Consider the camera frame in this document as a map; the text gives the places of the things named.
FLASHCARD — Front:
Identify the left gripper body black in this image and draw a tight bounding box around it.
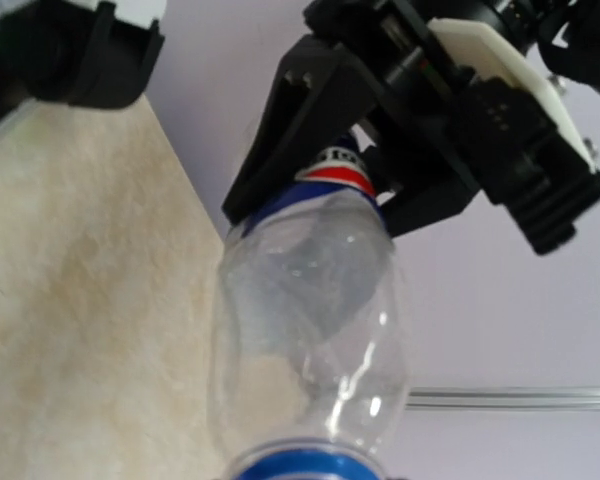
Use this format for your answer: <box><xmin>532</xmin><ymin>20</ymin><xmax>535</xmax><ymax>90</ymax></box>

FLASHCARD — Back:
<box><xmin>303</xmin><ymin>1</ymin><xmax>479</xmax><ymax>200</ymax></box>

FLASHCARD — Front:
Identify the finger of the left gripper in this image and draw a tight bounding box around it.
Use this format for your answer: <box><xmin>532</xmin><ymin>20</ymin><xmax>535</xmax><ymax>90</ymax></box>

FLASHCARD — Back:
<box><xmin>222</xmin><ymin>35</ymin><xmax>380</xmax><ymax>224</ymax></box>
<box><xmin>381</xmin><ymin>170</ymin><xmax>480</xmax><ymax>238</ymax></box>

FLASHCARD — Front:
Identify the blue label bottle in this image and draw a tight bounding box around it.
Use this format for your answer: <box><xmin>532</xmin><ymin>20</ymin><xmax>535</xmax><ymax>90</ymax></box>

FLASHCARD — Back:
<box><xmin>209</xmin><ymin>134</ymin><xmax>410</xmax><ymax>454</ymax></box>

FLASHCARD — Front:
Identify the blue bottle cap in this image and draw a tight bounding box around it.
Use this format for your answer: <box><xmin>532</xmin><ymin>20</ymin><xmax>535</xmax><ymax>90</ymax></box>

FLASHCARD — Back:
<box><xmin>221</xmin><ymin>437</ymin><xmax>388</xmax><ymax>480</ymax></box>

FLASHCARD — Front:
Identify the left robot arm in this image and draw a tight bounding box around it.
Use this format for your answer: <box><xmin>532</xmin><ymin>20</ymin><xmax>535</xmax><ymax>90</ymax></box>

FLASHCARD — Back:
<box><xmin>223</xmin><ymin>1</ymin><xmax>600</xmax><ymax>255</ymax></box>

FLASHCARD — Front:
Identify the left aluminium post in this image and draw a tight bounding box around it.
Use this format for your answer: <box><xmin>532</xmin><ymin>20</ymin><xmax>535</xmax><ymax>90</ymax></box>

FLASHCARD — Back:
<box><xmin>407</xmin><ymin>387</ymin><xmax>600</xmax><ymax>412</ymax></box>

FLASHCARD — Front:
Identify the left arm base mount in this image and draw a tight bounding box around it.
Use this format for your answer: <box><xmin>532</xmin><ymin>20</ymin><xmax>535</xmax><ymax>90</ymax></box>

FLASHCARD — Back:
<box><xmin>0</xmin><ymin>0</ymin><xmax>167</xmax><ymax>126</ymax></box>

